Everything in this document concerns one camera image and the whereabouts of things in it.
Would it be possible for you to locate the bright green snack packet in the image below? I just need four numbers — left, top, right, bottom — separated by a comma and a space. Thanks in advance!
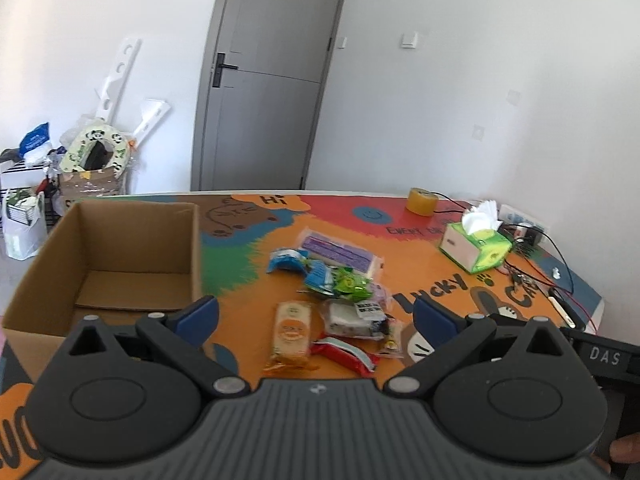
330, 266, 373, 298

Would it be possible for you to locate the white power strip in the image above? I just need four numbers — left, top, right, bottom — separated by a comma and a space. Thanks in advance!
497, 203, 549, 236

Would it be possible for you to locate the panda print toilet seat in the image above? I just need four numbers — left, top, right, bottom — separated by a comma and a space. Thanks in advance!
60, 124, 128, 181

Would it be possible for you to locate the white and black snack packet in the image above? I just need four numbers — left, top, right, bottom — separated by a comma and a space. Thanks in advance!
320, 299, 391, 341

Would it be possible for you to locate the grey door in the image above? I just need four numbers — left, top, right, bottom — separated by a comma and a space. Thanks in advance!
191, 0, 351, 192

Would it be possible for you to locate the white perforated board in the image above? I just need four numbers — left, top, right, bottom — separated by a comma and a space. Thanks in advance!
91, 36, 142, 126

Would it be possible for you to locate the orange cracker packet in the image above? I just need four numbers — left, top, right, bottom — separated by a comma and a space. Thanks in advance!
263, 301, 319, 373

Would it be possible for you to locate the small brown cardboard box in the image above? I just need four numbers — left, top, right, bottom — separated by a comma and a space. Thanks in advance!
59, 167, 127, 213

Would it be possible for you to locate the blue and white snack packet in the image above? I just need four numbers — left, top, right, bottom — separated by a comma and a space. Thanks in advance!
266, 247, 312, 274

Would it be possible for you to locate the colourful printed table mat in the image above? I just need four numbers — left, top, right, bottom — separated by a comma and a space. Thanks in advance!
0, 192, 605, 480

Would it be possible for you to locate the white shopping bag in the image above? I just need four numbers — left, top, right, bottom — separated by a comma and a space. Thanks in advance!
2, 187, 48, 261

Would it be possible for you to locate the green tissue box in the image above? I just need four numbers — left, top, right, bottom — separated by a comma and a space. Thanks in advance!
439, 200, 513, 274

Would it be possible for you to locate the yellow tape roll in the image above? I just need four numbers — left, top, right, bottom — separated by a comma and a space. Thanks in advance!
405, 187, 437, 217

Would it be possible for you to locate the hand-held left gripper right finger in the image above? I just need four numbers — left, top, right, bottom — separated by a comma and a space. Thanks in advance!
384, 294, 576, 400

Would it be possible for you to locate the person's right hand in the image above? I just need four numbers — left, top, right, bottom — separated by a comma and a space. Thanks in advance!
611, 434, 640, 465

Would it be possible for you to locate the purple and white snack packet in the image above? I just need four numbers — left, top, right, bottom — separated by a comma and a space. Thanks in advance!
298, 229, 385, 278

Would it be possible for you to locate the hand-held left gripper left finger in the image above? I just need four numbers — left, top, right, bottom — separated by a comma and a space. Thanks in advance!
67, 296, 251, 401

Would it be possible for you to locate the white shelf board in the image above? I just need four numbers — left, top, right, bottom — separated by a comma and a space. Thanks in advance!
131, 99, 171, 153

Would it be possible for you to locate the blue plastic bag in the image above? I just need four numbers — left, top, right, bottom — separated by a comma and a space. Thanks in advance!
19, 122, 53, 166

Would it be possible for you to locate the white plastic stick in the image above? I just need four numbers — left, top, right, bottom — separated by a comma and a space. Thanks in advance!
548, 295, 577, 329

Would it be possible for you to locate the red snack packet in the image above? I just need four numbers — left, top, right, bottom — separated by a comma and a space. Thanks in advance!
311, 336, 381, 375

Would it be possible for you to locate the black power adapter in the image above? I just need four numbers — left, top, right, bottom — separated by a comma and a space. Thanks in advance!
515, 223, 543, 246

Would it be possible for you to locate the bunch of keys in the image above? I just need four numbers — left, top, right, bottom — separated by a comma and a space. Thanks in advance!
507, 267, 538, 291

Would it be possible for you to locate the small yellow snack packet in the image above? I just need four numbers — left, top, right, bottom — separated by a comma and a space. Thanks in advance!
380, 317, 405, 359

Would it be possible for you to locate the black door handle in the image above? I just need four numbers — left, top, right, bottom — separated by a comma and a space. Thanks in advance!
210, 52, 240, 88

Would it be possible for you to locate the pale purple snack packet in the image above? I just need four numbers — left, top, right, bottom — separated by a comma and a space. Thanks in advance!
367, 282, 391, 311

